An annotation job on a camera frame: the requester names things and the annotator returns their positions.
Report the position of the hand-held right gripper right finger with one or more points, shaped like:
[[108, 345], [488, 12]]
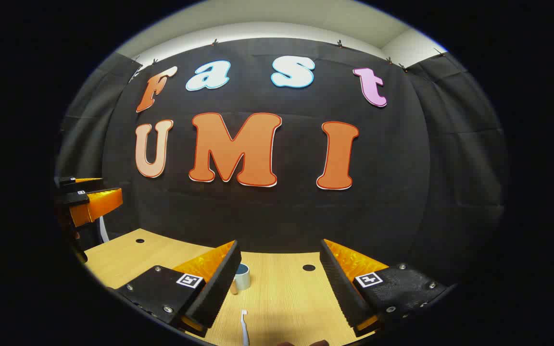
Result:
[[339, 283]]

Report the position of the white toothbrush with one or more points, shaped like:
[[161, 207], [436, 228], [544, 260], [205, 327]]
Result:
[[245, 329]]

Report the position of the wooden desktop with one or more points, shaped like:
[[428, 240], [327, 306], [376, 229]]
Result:
[[286, 298]]

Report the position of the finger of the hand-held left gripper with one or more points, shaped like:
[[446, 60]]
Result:
[[87, 181], [96, 204]]

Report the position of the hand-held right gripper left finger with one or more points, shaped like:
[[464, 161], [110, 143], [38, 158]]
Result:
[[219, 283]]

